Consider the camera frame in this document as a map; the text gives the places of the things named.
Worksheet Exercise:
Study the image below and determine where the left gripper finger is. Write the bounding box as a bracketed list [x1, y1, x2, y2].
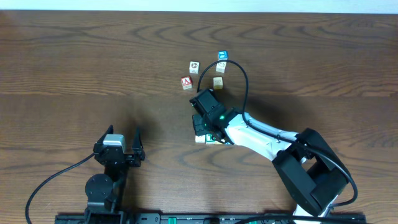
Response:
[131, 128, 144, 154]
[96, 124, 114, 145]

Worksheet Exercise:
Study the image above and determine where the plain front wooden block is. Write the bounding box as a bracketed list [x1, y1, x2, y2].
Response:
[195, 135, 206, 143]

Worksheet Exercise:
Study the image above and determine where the green number 7 block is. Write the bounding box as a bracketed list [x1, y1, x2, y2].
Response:
[205, 134, 216, 144]

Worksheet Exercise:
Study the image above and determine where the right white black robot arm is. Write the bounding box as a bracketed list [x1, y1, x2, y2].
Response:
[192, 105, 353, 218]

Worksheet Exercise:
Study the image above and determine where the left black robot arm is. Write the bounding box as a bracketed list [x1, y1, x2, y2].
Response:
[83, 125, 146, 224]

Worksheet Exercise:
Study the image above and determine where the red letter A block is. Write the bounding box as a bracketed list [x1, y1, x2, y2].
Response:
[181, 76, 192, 90]

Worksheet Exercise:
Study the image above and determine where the yellow sided picture block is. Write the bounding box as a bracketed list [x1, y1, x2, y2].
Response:
[213, 77, 223, 90]

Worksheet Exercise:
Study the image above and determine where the soccer ball picture block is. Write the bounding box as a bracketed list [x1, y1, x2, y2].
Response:
[189, 61, 200, 74]

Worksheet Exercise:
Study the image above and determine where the plain block beside blue block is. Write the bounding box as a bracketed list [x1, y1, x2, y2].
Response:
[216, 60, 227, 73]

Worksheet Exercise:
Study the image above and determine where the blue top wooden block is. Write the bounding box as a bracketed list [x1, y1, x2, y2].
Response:
[218, 50, 228, 60]

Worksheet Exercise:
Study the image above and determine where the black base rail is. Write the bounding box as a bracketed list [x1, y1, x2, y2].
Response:
[54, 213, 366, 224]

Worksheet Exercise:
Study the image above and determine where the left black cable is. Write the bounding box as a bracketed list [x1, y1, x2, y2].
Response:
[24, 152, 98, 224]

